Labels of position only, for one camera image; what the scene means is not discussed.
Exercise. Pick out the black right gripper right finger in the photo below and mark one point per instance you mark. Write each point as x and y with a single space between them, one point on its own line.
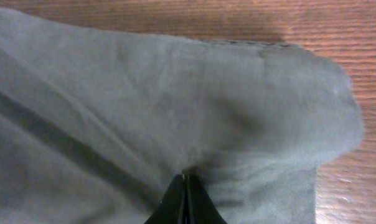
199 208

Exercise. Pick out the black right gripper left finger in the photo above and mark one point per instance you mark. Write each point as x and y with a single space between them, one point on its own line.
171 206

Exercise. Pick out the grey shorts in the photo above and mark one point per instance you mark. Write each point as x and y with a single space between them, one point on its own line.
95 124

